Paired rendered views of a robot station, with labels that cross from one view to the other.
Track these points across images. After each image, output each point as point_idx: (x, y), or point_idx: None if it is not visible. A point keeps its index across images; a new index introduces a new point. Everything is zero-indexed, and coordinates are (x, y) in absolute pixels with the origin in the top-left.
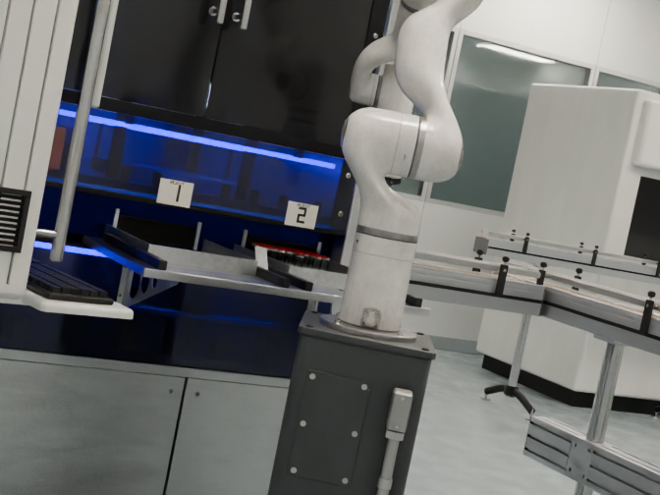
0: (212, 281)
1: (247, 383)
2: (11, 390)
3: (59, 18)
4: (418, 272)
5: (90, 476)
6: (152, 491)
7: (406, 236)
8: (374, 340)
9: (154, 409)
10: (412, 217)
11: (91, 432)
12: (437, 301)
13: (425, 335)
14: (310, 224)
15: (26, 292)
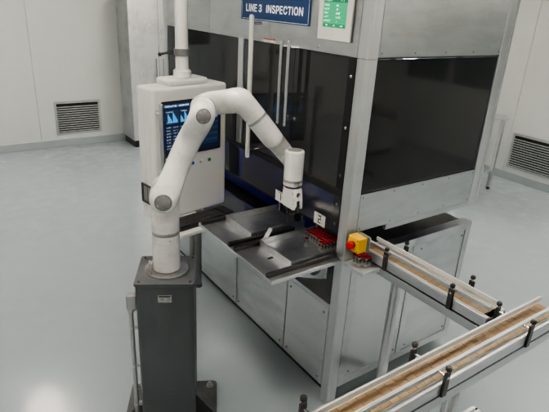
0: (212, 235)
1: (305, 291)
2: None
3: (149, 131)
4: (399, 272)
5: (266, 301)
6: (281, 318)
7: (153, 233)
8: (140, 270)
9: (279, 284)
10: (153, 226)
11: (265, 284)
12: (410, 293)
13: (190, 283)
14: (323, 225)
15: None
